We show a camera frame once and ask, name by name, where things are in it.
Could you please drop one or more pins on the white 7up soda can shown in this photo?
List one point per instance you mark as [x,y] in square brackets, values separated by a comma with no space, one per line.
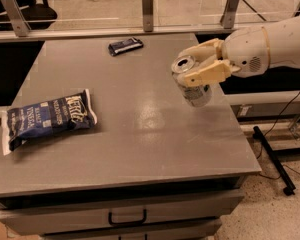
[195,93]

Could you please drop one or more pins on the clear glass barrier panel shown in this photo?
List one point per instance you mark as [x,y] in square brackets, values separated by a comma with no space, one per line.
[168,15]

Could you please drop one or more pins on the grey drawer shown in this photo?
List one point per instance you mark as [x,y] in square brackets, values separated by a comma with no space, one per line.
[94,215]
[174,230]

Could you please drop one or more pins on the black drawer handle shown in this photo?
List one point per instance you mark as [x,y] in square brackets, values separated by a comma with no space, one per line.
[127,219]

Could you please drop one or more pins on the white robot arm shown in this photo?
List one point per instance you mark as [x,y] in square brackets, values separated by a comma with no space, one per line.
[283,40]

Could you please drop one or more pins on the middle metal bracket post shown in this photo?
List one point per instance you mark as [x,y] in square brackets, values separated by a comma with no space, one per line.
[147,14]

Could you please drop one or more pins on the grey lower drawer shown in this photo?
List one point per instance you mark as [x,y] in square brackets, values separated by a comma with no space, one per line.
[174,230]

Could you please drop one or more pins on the left metal bracket post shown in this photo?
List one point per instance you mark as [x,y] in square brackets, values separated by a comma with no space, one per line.
[18,22]

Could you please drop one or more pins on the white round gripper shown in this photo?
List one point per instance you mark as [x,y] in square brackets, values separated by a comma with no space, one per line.
[245,52]

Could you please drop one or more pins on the black metal floor leg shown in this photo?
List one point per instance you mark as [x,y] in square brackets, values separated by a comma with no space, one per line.
[290,187]

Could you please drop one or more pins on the blue kettle chips bag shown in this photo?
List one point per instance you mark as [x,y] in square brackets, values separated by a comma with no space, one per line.
[46,118]

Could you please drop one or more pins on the metal bracket post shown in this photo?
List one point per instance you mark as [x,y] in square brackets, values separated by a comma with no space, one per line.
[147,14]
[18,22]
[228,17]

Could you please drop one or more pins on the black office chair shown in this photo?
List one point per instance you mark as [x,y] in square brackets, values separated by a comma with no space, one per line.
[23,7]

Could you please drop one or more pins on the grey upper drawer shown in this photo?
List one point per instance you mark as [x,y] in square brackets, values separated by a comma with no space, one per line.
[94,215]

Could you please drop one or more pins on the right metal bracket post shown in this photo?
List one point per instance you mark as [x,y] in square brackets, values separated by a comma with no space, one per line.
[228,17]

